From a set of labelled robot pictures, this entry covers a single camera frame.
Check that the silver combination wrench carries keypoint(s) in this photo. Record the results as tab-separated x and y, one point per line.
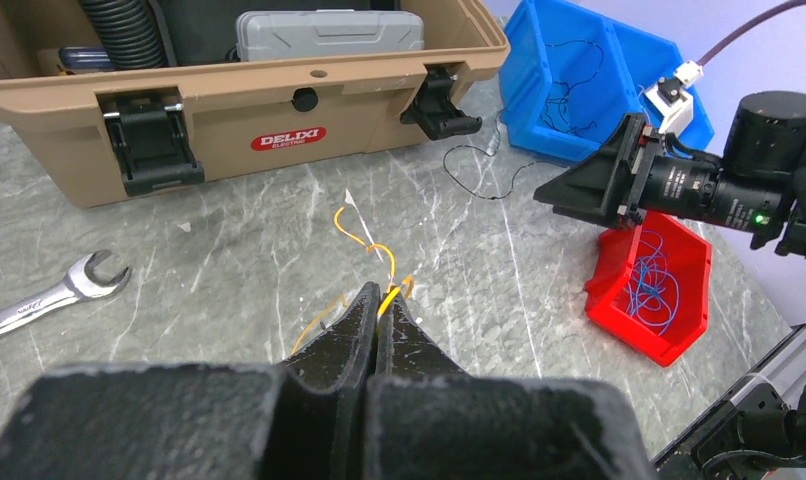
79	284

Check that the grey case in toolbox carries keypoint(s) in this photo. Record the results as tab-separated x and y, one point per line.
281	35

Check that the black right toolbox latch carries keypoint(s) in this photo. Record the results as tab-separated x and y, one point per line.
433	111

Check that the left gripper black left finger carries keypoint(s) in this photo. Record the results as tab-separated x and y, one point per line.
300	418

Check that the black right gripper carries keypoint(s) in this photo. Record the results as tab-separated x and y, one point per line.
757	185

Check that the blue divided plastic bin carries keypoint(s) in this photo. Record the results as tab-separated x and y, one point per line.
572	74

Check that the black toolbox latch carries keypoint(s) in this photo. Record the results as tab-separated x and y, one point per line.
433	111
149	137

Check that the aluminium frame rail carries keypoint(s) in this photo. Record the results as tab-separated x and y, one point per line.
783	368

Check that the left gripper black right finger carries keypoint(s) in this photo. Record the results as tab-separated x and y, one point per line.
424	418

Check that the black left toolbox latch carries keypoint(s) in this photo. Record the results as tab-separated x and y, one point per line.
149	137

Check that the red plastic bin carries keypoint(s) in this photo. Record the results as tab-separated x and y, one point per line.
650	287

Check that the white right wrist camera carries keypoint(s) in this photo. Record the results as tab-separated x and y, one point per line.
670	97

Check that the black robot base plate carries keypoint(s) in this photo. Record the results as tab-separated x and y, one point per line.
745	439

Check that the tan plastic toolbox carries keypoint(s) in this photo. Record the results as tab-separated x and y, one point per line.
240	119

